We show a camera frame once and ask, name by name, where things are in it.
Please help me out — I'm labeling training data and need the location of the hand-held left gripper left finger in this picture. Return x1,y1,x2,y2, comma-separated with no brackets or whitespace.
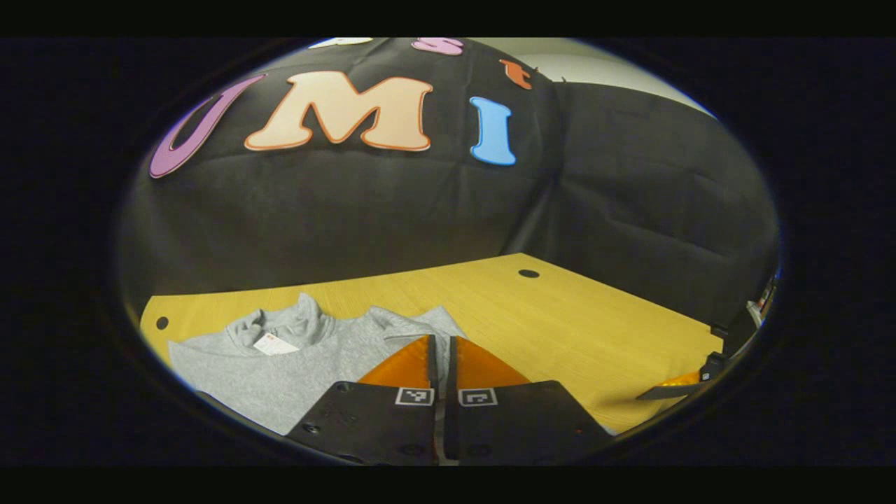
286,334,440,466

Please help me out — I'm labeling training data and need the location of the grey sweatshirt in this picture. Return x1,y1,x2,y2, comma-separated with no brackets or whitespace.
168,293,618,438

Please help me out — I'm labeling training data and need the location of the black backdrop cloth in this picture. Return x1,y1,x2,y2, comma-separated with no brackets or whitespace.
118,38,781,330

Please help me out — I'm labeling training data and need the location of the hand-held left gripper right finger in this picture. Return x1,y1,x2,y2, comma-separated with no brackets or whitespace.
445,336,615,464

